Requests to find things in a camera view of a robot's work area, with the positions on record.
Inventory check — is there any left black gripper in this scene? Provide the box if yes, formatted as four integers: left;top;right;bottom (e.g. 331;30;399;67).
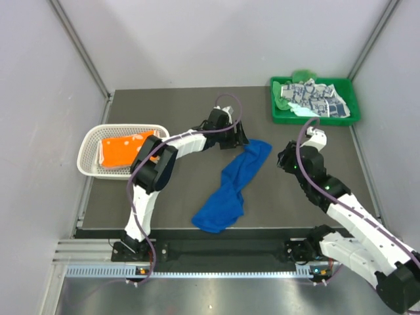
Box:
215;119;249;149

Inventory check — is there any white blue patterned towel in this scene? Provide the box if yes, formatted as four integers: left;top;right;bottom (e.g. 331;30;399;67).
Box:
282;79;350;118

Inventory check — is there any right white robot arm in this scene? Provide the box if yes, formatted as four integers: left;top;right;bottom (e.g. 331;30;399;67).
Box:
278;127;419;314

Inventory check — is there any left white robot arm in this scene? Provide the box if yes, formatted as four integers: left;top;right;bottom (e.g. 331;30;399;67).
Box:
121;106;249;261

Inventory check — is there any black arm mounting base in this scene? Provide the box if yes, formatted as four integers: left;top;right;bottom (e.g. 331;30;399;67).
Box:
111;228;325;272

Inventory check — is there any green towel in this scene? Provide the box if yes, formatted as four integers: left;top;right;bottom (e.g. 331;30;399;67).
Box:
270;69;318;111

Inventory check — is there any green plastic bin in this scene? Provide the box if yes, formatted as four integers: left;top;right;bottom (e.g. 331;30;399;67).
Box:
270;74;361;126

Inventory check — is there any orange folded towel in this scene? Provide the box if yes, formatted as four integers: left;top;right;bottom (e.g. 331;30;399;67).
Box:
98;130;158;169

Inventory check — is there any white perforated plastic basket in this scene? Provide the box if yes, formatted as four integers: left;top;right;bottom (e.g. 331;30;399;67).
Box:
77;124;169;180

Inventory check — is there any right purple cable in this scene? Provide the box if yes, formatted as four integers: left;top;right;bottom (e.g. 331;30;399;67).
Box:
295;117;420;312

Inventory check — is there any purple cable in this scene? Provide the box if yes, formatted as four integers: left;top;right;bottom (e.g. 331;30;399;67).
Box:
295;117;420;312
125;93;243;286

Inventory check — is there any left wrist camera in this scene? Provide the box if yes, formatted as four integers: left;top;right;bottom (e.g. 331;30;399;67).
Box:
214;106;234;122

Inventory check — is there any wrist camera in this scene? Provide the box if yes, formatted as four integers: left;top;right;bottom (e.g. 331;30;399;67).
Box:
214;106;234;122
302;127;327;152

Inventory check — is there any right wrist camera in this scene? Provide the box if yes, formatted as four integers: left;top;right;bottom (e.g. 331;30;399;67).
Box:
302;127;327;152

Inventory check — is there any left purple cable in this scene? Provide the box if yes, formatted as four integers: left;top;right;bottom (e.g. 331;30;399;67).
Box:
125;93;243;286

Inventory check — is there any grey slotted cable duct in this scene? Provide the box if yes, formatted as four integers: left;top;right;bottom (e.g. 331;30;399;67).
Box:
66;264;314;279

